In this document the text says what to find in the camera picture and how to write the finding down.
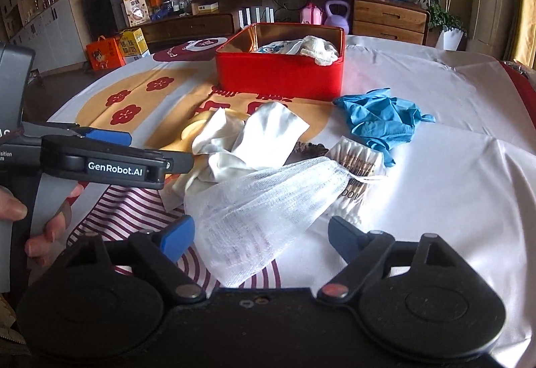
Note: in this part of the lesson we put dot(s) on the yellow curtain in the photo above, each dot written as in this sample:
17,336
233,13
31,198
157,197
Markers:
525,16

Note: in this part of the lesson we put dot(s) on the pale yellow cloth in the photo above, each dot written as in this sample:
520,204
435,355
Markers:
191,131

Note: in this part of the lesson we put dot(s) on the row of white books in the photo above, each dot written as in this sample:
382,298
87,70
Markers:
255,17

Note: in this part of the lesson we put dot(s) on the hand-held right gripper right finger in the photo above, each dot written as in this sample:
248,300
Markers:
341,234

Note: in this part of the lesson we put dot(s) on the orange gift box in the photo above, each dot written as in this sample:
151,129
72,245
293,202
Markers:
104,56

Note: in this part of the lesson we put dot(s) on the cream flat box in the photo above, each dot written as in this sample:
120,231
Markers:
205,8

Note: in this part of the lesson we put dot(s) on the red cloth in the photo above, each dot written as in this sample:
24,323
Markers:
519,91

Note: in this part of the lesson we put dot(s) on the red tin box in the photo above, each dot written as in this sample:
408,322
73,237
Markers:
276,74

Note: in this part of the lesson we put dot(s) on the white knitted cloth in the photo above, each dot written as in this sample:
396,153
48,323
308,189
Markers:
322,50

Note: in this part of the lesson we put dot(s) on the white mesh net bag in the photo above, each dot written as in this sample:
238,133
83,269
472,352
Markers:
251,209

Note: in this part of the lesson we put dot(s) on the person's left hand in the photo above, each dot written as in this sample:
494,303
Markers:
54,234

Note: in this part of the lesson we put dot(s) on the black cabinet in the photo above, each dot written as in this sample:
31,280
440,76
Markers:
100,12

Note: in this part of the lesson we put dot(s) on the wooden sideboard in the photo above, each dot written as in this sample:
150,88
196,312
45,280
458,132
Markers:
377,16

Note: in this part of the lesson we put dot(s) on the yellow carton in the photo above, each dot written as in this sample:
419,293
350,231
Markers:
133,43

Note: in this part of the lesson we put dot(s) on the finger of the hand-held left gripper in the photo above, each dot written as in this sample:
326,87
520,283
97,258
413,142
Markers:
109,136
125,160

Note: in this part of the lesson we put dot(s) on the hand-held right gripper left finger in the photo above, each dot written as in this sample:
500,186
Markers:
179,234

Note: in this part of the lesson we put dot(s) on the white cabinet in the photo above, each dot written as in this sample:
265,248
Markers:
46,33

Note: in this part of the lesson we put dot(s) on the crumpled blue nitrile gloves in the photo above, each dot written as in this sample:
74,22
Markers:
381,121

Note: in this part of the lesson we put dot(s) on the pink plastic toy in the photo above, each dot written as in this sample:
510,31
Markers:
310,15

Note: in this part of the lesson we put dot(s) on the dark brown furry item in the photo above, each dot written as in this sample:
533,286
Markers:
312,150

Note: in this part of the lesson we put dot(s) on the purple kettlebell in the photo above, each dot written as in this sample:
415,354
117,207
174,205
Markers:
337,16

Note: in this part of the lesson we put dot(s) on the cotton swab packet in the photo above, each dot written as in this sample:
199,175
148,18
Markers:
356,158

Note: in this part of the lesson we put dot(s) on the white satin cloth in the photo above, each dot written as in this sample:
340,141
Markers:
268,129

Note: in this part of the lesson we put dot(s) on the white and yellow snack box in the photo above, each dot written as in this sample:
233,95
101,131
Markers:
136,10

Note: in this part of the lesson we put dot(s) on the white cloth with blue print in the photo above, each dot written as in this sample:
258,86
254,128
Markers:
282,46

